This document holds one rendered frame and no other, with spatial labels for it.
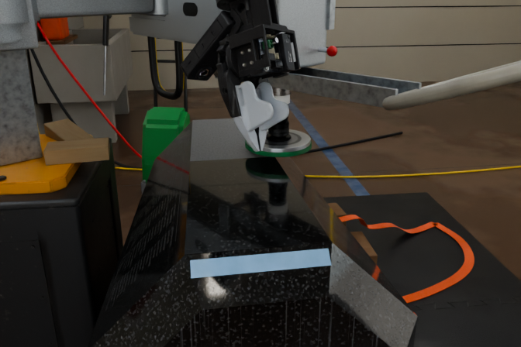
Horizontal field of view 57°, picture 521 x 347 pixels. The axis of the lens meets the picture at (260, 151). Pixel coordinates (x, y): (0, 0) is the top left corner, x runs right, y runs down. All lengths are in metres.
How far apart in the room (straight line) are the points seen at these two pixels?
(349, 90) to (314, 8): 0.31
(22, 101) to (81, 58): 2.40
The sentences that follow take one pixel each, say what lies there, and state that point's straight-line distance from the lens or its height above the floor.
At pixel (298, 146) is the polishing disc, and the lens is 1.52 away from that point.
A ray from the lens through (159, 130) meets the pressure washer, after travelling 3.02.
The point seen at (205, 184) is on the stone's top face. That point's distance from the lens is 1.39.
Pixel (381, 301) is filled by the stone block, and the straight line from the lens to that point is 1.21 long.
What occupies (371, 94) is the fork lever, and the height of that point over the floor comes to 1.08.
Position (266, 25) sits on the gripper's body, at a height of 1.31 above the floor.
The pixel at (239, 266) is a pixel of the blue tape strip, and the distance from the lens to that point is 1.06.
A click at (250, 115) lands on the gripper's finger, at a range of 0.63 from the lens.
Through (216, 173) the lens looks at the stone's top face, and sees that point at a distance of 1.46.
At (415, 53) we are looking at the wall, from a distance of 6.96.
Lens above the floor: 1.36
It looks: 20 degrees down
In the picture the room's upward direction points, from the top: straight up
